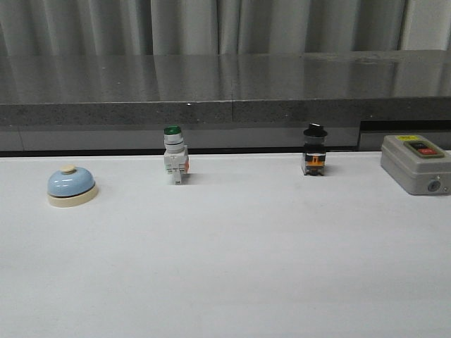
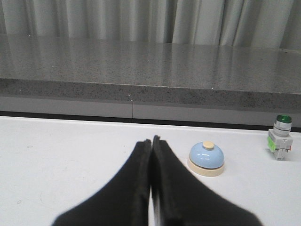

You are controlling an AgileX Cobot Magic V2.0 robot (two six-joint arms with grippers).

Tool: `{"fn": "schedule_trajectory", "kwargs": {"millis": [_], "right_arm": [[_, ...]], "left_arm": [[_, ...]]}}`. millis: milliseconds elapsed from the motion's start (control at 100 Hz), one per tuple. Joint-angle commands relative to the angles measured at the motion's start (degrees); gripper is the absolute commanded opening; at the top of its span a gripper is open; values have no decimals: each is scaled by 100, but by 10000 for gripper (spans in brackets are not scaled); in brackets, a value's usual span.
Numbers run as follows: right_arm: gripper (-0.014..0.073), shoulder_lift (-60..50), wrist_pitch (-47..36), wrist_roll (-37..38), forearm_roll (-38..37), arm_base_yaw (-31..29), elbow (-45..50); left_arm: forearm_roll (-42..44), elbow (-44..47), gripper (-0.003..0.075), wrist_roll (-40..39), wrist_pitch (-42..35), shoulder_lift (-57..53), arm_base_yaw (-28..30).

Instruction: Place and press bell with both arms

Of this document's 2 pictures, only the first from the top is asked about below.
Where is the blue and cream desk bell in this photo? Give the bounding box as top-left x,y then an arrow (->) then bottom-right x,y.
47,165 -> 99,208

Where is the grey stone counter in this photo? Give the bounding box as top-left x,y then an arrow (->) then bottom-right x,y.
1,51 -> 450,154

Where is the grey curtain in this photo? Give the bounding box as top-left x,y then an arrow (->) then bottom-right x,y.
1,1 -> 407,56

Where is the green pushbutton switch white body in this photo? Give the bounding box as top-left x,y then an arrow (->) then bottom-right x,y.
163,125 -> 190,184

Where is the black rotary selector switch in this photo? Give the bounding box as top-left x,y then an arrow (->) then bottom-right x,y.
302,123 -> 328,176

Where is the grey on-off switch box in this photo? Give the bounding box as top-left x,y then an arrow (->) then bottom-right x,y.
381,134 -> 450,196

